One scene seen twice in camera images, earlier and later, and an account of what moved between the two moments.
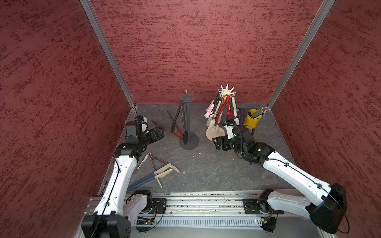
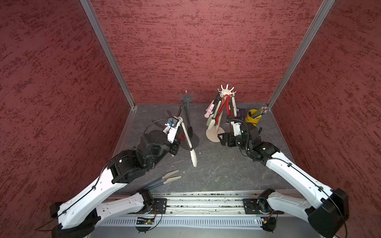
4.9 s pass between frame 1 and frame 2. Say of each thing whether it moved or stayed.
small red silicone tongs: stayed
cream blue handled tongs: moved
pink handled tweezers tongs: stayed
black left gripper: moved
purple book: stayed
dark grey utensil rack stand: stayed
